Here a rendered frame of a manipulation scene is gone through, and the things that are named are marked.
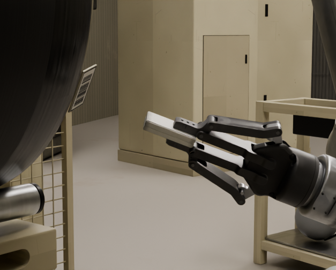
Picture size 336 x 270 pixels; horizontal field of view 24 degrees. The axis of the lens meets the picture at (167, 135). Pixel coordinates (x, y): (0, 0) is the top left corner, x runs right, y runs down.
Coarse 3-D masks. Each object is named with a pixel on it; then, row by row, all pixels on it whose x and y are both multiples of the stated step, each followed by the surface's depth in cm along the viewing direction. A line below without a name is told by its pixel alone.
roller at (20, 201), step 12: (0, 192) 103; (12, 192) 105; (24, 192) 106; (36, 192) 107; (0, 204) 102; (12, 204) 104; (24, 204) 105; (36, 204) 107; (0, 216) 102; (12, 216) 104; (24, 216) 107
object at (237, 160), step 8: (200, 144) 105; (192, 152) 102; (200, 152) 103; (208, 152) 103; (216, 152) 104; (224, 152) 105; (208, 160) 103; (216, 160) 103; (224, 160) 103; (232, 160) 104; (240, 160) 105; (232, 168) 104; (240, 168) 103; (248, 176) 104; (256, 176) 103; (264, 176) 104; (264, 184) 104
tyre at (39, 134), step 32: (0, 0) 83; (32, 0) 86; (64, 0) 89; (0, 32) 84; (32, 32) 87; (64, 32) 91; (0, 64) 85; (32, 64) 89; (64, 64) 92; (0, 96) 87; (32, 96) 91; (64, 96) 95; (0, 128) 90; (32, 128) 95; (0, 160) 96; (32, 160) 102
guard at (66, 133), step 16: (64, 128) 176; (64, 144) 176; (64, 160) 177; (32, 176) 170; (64, 176) 177; (64, 192) 178; (64, 208) 178; (64, 224) 179; (64, 240) 180; (64, 256) 180
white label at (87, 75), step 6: (84, 72) 97; (90, 72) 99; (84, 78) 98; (90, 78) 100; (78, 84) 97; (84, 84) 99; (78, 90) 98; (84, 90) 100; (78, 96) 99; (84, 96) 101; (72, 102) 98; (78, 102) 100; (72, 108) 99
